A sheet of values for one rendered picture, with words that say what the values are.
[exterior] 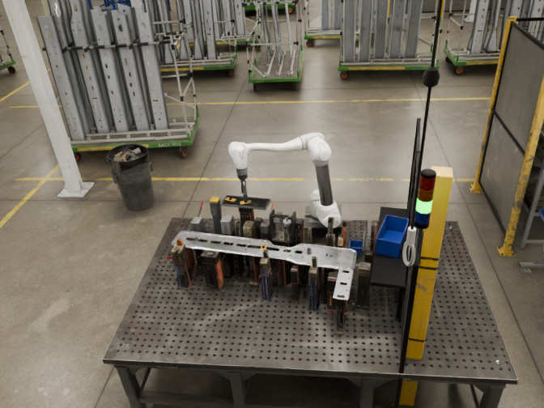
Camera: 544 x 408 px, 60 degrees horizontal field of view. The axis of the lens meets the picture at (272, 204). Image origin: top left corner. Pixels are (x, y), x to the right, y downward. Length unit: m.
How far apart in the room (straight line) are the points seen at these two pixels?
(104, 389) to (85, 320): 0.84
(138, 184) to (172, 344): 2.90
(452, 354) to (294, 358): 0.98
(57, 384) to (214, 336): 1.55
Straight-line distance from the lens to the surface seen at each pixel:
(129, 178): 5.80
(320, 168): 3.53
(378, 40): 10.11
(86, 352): 4.49
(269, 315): 3.39
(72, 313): 4.90
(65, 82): 7.32
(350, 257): 3.38
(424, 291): 2.79
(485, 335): 3.44
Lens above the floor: 3.14
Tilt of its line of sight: 33 degrees down
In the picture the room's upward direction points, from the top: 4 degrees counter-clockwise
